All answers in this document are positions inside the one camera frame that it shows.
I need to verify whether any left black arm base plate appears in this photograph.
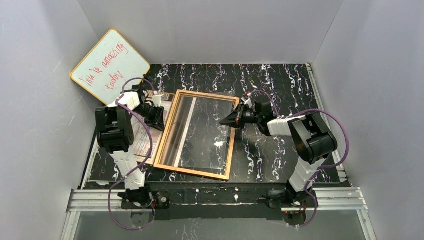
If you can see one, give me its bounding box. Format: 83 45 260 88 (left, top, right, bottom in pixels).
117 190 170 210

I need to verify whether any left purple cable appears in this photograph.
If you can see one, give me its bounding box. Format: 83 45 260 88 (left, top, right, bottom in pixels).
107 77 157 231

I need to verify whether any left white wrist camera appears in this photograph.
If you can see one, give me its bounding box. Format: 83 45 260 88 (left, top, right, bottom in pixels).
151 94 166 107

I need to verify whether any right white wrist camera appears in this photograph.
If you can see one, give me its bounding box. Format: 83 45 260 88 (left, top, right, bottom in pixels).
240 92 253 109

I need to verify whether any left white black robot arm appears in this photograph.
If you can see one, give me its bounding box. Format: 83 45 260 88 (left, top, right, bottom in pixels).
95 85 165 191

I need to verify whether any transparent acrylic sheet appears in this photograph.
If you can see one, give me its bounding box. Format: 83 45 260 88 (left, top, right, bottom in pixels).
162 91 237 171

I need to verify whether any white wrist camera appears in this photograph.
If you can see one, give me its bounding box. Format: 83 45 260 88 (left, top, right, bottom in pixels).
151 94 166 107
240 92 253 109

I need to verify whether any whiteboard with red writing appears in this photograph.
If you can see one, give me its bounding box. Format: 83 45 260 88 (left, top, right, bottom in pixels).
70 28 151 105

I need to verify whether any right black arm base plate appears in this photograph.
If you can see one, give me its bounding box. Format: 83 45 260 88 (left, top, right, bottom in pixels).
265 190 314 209

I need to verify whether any purple cable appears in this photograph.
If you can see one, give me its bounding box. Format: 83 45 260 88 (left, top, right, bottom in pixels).
107 77 157 231
246 90 350 229

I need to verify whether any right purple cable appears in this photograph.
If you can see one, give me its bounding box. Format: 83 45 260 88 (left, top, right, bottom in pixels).
246 90 350 229

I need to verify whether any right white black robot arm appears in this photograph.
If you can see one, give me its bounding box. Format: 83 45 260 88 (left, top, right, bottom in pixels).
219 96 338 194

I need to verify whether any orange wooden picture frame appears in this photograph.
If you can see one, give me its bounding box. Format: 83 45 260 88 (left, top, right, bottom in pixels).
153 89 240 181

